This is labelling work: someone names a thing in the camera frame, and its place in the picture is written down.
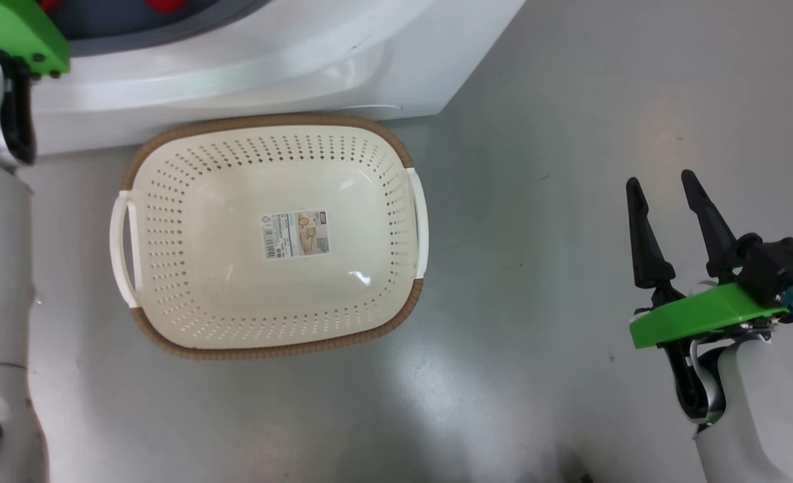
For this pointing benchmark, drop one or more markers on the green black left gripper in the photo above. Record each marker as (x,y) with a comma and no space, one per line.
(14,27)

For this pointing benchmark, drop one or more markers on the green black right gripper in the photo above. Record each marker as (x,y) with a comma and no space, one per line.
(698,315)

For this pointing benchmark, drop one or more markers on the red white striped garment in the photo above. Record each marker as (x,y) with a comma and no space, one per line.
(162,4)

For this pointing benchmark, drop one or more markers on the grey rubber door gasket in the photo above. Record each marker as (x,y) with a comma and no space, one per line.
(168,33)

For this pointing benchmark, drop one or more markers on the paper basket label sticker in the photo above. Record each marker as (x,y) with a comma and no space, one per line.
(296,235)

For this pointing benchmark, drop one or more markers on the white front-load washing machine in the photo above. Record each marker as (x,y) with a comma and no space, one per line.
(369,54)

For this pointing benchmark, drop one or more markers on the cream perforated laundry basket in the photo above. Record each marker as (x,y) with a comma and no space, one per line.
(269,302)

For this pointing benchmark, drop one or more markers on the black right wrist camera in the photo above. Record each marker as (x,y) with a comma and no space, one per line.
(782,265)

